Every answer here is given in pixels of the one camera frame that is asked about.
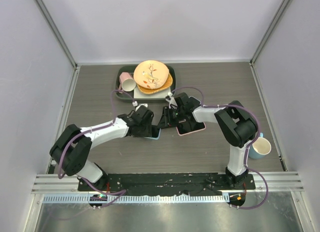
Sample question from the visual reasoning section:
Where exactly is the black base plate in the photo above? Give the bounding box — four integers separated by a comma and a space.
93, 173, 256, 197

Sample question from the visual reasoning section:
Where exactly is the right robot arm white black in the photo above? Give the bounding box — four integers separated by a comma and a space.
157, 92, 259, 190

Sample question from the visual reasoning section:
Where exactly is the pink mug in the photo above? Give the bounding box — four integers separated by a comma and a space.
118, 72, 137, 92

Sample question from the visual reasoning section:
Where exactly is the peach floral plate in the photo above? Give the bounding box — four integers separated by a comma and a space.
133, 60, 169, 89

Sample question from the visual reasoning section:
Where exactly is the dark green tray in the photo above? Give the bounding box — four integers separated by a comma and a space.
114, 64, 178, 103

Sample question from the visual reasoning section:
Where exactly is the white square plate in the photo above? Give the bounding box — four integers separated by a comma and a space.
133, 87, 171, 100

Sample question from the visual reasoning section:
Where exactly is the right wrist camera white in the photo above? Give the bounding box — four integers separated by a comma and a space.
165, 92, 178, 110

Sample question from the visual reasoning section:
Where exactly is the light blue cup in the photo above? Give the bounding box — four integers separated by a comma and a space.
248, 132, 272, 159

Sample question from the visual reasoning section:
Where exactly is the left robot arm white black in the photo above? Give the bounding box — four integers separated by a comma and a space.
49, 105, 161, 192

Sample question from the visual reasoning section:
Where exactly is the white phone black screen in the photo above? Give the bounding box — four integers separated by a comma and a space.
176, 121, 206, 135

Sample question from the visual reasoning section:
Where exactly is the white slotted cable duct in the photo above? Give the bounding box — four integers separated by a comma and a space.
42, 193, 230, 204

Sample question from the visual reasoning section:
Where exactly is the lilac phone case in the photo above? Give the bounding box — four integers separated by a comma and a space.
188, 96, 202, 111

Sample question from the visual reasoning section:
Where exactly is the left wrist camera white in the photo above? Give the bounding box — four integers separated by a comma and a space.
132, 100, 148, 112

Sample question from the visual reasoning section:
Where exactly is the pink phone case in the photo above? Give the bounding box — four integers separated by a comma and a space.
174, 121, 207, 137

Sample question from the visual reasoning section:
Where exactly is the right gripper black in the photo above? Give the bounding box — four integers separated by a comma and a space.
158, 107, 185, 131

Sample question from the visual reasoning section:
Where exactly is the green phone black screen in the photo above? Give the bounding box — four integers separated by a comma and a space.
151, 126, 161, 139

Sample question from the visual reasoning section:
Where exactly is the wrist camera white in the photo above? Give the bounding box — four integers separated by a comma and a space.
132, 100, 148, 112
165, 92, 178, 110

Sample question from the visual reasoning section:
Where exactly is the light blue phone case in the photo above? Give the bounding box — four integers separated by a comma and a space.
146, 126, 161, 140

